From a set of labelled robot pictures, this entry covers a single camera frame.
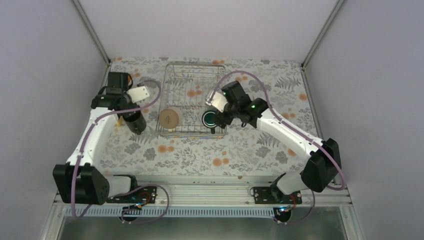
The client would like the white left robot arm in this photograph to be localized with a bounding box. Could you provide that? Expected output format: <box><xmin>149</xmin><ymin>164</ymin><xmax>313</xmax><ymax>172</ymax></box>
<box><xmin>52</xmin><ymin>72</ymin><xmax>150</xmax><ymax>205</ymax></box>

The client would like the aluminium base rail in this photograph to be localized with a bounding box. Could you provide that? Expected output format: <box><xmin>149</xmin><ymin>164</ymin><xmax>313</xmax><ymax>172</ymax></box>
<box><xmin>136</xmin><ymin>175</ymin><xmax>352</xmax><ymax>207</ymax></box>

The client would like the dark teal mug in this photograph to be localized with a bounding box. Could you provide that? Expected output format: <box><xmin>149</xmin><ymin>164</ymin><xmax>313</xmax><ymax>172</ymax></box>
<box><xmin>201</xmin><ymin>109</ymin><xmax>218</xmax><ymax>135</ymax></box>

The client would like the black mug with white text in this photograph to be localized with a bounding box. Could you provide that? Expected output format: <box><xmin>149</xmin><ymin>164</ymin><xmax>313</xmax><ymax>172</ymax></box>
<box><xmin>123</xmin><ymin>111</ymin><xmax>147</xmax><ymax>135</ymax></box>

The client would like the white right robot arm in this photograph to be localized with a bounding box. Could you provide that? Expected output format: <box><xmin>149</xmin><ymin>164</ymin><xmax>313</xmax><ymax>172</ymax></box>
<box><xmin>206</xmin><ymin>81</ymin><xmax>341</xmax><ymax>204</ymax></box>

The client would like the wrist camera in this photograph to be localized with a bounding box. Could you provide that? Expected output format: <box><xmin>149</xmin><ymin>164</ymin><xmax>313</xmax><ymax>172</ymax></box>
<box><xmin>126</xmin><ymin>85</ymin><xmax>151</xmax><ymax>103</ymax></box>
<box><xmin>205</xmin><ymin>91</ymin><xmax>229</xmax><ymax>113</ymax></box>

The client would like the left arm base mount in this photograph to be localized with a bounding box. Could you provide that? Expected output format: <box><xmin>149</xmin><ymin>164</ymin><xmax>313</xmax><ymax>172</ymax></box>
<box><xmin>106</xmin><ymin>174</ymin><xmax>158</xmax><ymax>223</ymax></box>

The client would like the metal wire dish rack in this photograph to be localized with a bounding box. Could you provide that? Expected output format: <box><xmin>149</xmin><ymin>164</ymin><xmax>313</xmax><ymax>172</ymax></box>
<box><xmin>156</xmin><ymin>62</ymin><xmax>227</xmax><ymax>139</ymax></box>

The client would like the yellow mug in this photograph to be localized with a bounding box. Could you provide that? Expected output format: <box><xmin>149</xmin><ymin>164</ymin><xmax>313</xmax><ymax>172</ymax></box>
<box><xmin>114</xmin><ymin>118</ymin><xmax>125</xmax><ymax>127</ymax></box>

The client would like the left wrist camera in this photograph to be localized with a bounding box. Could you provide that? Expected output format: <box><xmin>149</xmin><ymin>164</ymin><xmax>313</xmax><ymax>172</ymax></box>
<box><xmin>126</xmin><ymin>85</ymin><xmax>151</xmax><ymax>103</ymax></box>

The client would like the beige cup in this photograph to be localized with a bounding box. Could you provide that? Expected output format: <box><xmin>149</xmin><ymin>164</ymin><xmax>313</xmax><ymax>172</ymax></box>
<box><xmin>158</xmin><ymin>106</ymin><xmax>183</xmax><ymax>130</ymax></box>

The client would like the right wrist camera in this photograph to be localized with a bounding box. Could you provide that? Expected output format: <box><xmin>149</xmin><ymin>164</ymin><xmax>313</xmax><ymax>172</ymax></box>
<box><xmin>205</xmin><ymin>91</ymin><xmax>229</xmax><ymax>113</ymax></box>

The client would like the floral patterned table mat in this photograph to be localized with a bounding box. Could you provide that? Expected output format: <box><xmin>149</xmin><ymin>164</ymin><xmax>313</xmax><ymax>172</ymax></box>
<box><xmin>96</xmin><ymin>57</ymin><xmax>317</xmax><ymax>176</ymax></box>

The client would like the aluminium frame post left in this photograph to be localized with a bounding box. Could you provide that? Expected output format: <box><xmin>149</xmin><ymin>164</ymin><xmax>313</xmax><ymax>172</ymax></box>
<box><xmin>71</xmin><ymin>0</ymin><xmax>111</xmax><ymax>66</ymax></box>

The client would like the white slotted cable duct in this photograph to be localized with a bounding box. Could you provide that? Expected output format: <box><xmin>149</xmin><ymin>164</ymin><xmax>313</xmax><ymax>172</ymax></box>
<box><xmin>85</xmin><ymin>206</ymin><xmax>275</xmax><ymax>218</ymax></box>

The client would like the aluminium frame post right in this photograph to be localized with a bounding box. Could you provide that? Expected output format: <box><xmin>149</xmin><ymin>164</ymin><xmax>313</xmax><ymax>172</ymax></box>
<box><xmin>301</xmin><ymin>0</ymin><xmax>345</xmax><ymax>71</ymax></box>

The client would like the aluminium frame post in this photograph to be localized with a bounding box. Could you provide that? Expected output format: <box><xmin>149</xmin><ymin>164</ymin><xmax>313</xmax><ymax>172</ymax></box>
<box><xmin>301</xmin><ymin>0</ymin><xmax>345</xmax><ymax>71</ymax></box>
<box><xmin>71</xmin><ymin>0</ymin><xmax>111</xmax><ymax>66</ymax></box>

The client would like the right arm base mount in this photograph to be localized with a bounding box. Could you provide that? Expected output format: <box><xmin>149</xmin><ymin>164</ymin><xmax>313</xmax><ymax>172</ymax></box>
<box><xmin>248</xmin><ymin>186</ymin><xmax>303</xmax><ymax>223</ymax></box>

